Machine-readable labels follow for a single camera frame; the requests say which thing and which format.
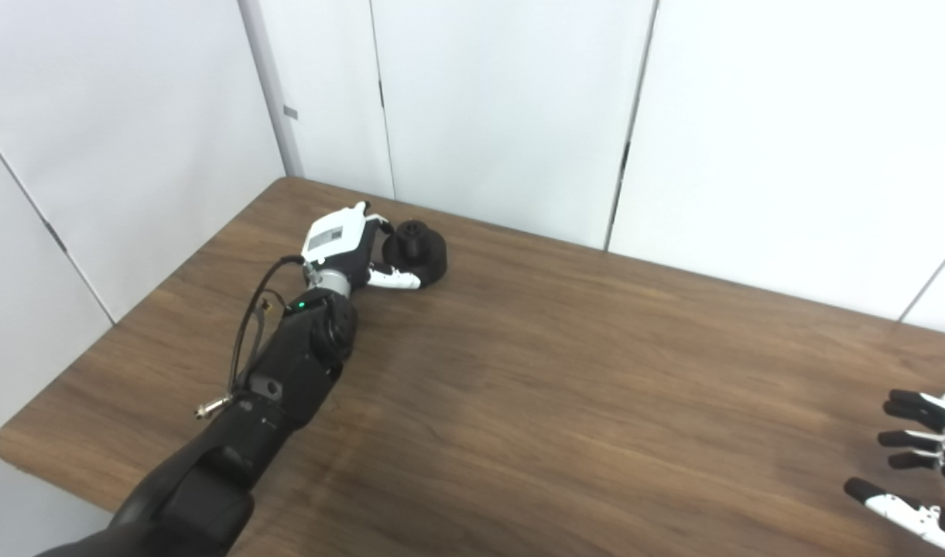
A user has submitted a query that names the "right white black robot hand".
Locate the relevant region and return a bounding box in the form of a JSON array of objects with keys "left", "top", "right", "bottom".
[{"left": 844, "top": 387, "right": 945, "bottom": 556}]

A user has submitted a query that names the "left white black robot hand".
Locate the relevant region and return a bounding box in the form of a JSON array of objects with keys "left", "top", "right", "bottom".
[{"left": 300, "top": 201, "right": 423, "bottom": 299}]

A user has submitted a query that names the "round black part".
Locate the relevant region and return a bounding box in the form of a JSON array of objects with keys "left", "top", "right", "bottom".
[{"left": 382, "top": 220, "right": 448, "bottom": 289}]

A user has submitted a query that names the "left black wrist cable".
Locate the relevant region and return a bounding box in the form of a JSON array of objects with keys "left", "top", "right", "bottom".
[{"left": 195, "top": 255, "right": 307, "bottom": 419}]

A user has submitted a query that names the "grey wall post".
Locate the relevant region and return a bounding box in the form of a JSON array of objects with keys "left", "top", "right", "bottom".
[{"left": 236, "top": 0, "right": 307, "bottom": 179}]

